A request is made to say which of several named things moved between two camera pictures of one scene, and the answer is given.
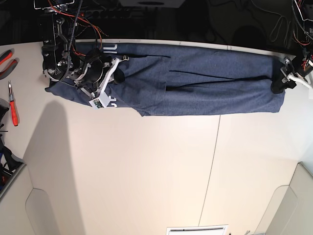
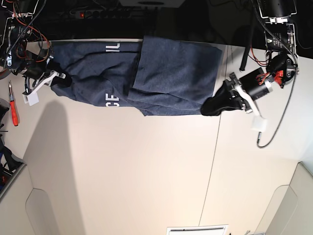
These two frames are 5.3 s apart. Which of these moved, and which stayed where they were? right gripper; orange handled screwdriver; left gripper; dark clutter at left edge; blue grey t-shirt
Moved: left gripper; blue grey t-shirt; right gripper
Stayed: dark clutter at left edge; orange handled screwdriver
